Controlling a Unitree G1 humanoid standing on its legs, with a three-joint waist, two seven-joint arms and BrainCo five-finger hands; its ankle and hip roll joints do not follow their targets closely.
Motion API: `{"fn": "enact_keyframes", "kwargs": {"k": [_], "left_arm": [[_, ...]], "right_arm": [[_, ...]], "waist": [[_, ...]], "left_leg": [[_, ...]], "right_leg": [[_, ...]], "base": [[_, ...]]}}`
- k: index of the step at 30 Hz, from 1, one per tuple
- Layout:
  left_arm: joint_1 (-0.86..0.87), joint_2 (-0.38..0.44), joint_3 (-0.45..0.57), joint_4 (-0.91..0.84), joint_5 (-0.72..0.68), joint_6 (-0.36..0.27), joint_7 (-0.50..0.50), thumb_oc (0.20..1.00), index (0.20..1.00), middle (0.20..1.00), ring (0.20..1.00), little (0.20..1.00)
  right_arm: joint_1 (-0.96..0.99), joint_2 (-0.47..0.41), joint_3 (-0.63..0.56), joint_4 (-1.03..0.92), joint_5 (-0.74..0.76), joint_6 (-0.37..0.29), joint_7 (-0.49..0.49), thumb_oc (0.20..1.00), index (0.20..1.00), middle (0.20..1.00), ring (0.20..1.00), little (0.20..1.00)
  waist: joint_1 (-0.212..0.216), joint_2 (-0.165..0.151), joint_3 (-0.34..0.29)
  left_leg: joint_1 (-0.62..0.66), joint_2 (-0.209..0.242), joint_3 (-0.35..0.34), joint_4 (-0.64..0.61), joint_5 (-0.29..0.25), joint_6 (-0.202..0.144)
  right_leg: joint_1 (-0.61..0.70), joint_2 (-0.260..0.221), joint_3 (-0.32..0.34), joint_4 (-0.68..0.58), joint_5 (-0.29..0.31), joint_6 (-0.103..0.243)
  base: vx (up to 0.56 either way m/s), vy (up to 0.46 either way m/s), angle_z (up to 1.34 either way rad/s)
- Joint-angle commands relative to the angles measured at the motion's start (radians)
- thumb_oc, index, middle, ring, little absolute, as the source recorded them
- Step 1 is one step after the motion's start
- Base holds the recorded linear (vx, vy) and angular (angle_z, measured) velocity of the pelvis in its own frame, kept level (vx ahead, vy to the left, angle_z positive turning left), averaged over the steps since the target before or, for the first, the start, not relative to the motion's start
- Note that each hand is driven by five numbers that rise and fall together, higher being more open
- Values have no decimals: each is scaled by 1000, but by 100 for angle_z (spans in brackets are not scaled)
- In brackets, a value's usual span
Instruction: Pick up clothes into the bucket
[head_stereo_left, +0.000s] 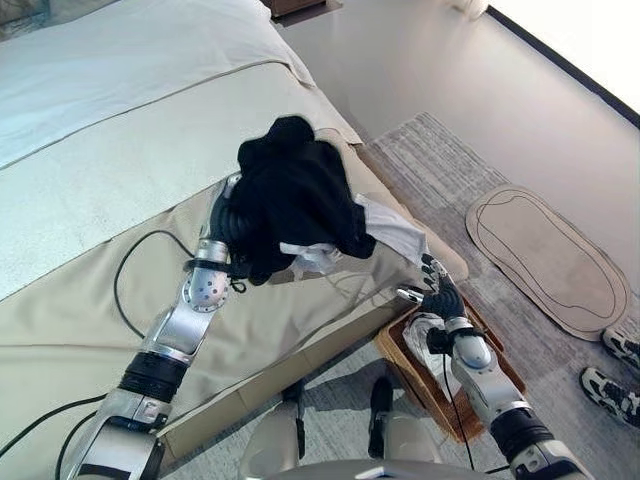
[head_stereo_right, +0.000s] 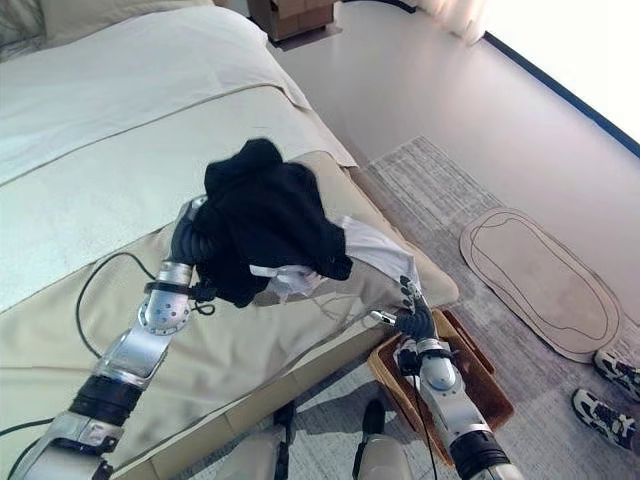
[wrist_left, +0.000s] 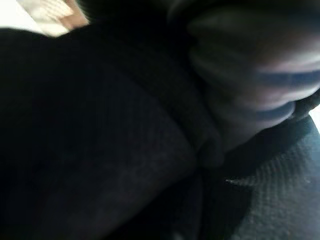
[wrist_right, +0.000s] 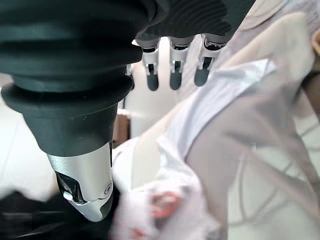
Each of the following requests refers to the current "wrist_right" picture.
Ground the pale pink sheer garment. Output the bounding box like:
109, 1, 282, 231
129, 0, 320, 240

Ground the black garment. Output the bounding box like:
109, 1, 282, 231
0, 188, 118, 240

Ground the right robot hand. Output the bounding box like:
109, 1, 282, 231
0, 0, 256, 223

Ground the brown wooden furniture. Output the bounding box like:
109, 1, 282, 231
112, 109, 131, 150

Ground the white garment with red print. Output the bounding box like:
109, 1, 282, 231
111, 58, 277, 240

